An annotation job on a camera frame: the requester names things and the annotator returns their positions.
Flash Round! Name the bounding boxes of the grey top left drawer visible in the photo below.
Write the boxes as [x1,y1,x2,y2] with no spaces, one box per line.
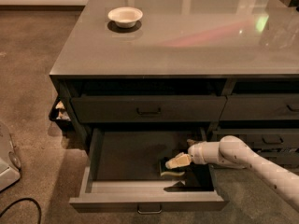
[71,95,226,123]

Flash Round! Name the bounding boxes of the green and yellow sponge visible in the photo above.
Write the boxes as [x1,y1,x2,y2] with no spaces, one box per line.
[159,157,185,176]

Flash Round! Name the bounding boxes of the black floor cable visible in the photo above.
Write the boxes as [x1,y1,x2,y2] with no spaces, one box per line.
[0,197,43,224]

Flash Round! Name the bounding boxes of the black bin with items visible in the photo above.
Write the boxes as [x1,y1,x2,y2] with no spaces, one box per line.
[49,98,73,132]

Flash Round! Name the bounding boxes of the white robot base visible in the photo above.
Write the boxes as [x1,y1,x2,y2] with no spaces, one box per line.
[0,122,21,191]

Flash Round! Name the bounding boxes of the open grey middle drawer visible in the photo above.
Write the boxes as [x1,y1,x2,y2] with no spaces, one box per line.
[70,129,228,215]

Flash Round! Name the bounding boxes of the grey bottom right drawer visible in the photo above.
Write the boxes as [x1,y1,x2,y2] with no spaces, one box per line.
[259,152,299,168]

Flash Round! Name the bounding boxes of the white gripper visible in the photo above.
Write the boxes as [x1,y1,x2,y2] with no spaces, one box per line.
[165,139,220,169]

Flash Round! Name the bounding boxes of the grey middle right drawer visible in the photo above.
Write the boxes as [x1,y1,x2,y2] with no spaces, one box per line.
[211,129,299,149]

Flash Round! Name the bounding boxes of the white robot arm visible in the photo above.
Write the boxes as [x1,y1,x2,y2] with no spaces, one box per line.
[163,135,299,210]

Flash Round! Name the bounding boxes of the white paper bowl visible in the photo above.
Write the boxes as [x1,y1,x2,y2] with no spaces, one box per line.
[107,7,143,29]

